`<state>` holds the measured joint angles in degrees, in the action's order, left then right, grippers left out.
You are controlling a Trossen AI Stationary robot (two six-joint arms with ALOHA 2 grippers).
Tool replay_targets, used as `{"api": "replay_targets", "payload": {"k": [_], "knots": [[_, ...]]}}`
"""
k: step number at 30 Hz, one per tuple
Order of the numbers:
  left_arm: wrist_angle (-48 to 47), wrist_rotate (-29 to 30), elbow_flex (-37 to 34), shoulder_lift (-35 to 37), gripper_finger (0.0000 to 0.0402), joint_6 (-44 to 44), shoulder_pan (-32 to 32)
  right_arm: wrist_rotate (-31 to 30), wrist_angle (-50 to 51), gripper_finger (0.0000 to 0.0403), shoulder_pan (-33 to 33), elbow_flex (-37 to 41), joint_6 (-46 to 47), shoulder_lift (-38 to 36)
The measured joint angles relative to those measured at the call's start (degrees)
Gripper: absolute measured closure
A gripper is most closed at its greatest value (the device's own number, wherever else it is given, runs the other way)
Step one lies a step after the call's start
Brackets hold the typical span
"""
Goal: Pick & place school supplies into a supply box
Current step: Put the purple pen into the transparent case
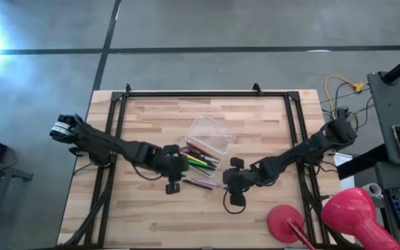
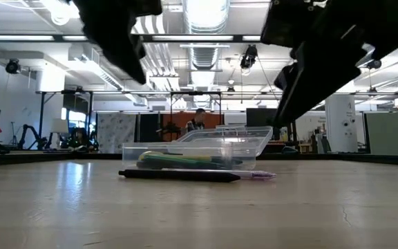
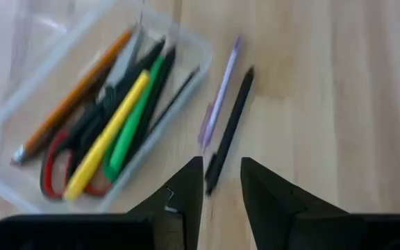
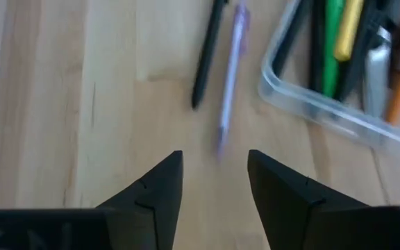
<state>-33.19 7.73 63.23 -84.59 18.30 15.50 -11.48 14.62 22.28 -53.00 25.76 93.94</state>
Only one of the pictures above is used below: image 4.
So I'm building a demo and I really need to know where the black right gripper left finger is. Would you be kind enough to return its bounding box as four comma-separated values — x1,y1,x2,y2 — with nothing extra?
0,149,184,250

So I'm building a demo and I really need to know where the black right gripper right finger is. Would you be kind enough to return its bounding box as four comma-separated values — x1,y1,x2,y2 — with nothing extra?
247,149,400,250

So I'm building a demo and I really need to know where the clear plastic supply box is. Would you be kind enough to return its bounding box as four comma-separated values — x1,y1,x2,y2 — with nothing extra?
258,0,400,151

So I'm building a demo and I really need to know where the purple ballpoint pen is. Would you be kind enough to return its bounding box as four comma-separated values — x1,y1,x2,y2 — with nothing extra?
215,2,252,159

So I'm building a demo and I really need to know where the black pen white print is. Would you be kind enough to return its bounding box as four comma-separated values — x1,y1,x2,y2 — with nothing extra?
337,0,394,102

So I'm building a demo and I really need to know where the thin black pencil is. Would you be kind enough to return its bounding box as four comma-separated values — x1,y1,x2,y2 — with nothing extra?
272,0,313,78
308,0,326,94

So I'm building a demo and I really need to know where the black marker pen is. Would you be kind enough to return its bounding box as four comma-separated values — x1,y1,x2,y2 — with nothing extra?
190,0,229,110

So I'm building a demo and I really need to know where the yellow marker pen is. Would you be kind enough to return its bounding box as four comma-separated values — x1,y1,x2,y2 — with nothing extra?
333,0,365,63

